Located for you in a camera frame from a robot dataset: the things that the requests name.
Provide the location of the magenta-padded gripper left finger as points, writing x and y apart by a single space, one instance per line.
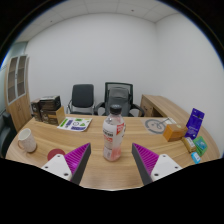
65 165

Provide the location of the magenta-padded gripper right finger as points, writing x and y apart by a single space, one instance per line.
156 166

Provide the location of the clear drink bottle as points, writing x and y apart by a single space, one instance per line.
113 136

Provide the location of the flat round red coaster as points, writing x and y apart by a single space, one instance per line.
55 153

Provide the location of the orange-brown box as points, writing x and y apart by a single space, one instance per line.
174 132

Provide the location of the small yellow box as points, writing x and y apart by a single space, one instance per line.
189 144

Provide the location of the small blue box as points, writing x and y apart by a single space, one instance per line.
196 157

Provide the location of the white sheet with coloured stickers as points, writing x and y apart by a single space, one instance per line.
75 124

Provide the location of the white mug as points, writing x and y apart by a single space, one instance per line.
27 140

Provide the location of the green box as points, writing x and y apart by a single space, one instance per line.
200 145

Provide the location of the brown carton with tan side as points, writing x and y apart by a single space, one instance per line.
53 116

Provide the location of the purple standing sign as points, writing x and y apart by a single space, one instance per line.
195 123

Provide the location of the tall dark brown carton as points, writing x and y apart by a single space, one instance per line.
35 110

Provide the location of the wooden side desk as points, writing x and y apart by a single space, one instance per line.
160 103

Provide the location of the flat dark brown carton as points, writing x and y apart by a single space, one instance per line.
50 102

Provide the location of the black armchair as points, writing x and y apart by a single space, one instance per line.
6 133

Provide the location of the black office chair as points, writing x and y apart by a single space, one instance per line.
82 96

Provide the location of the wooden cabinet with glass doors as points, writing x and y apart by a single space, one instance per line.
18 106

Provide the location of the mesh office chair, grey jacket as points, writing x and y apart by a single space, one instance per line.
118 96

